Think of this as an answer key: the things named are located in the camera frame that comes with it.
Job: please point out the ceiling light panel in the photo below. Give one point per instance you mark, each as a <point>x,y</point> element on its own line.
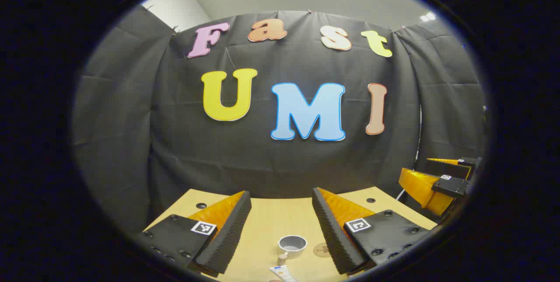
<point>428,16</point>

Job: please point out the round cork coaster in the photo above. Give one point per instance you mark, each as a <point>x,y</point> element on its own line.
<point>321,250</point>

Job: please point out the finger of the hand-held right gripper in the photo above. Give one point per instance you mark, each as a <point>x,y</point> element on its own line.
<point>450,167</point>
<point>420,186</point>

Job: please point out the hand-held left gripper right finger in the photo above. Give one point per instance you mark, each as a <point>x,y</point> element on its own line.
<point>330,234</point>

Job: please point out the light wooden desktop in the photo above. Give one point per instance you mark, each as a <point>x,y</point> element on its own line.
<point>280,216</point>

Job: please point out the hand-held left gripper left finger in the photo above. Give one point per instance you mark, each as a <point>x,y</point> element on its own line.
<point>232,234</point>

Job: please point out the white toothpaste tube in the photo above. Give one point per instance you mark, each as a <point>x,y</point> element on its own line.
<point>282,273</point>

